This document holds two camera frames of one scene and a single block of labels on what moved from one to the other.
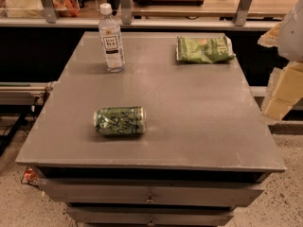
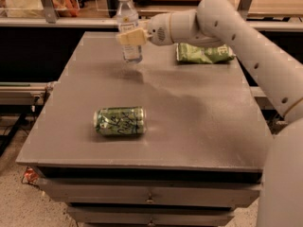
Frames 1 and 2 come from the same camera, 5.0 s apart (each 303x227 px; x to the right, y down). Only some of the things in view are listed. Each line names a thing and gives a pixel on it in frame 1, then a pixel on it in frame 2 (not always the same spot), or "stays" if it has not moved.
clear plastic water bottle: [112, 38] → [128, 21]
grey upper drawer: [115, 193] stays
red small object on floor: [30, 177] stays
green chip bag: [213, 49] stays
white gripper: [293, 37] → [158, 30]
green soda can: [119, 121] stays
